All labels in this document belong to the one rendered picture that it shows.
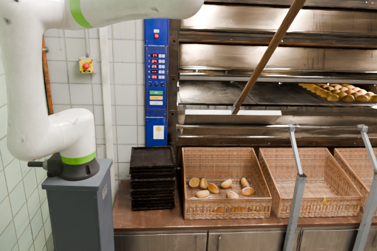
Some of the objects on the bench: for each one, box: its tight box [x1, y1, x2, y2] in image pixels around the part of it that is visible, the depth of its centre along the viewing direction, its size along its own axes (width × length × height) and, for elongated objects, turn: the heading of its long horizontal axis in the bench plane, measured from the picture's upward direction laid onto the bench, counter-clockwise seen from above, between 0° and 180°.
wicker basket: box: [181, 147, 273, 220], centre depth 195 cm, size 49×56×28 cm
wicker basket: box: [259, 147, 363, 219], centre depth 200 cm, size 49×56×28 cm
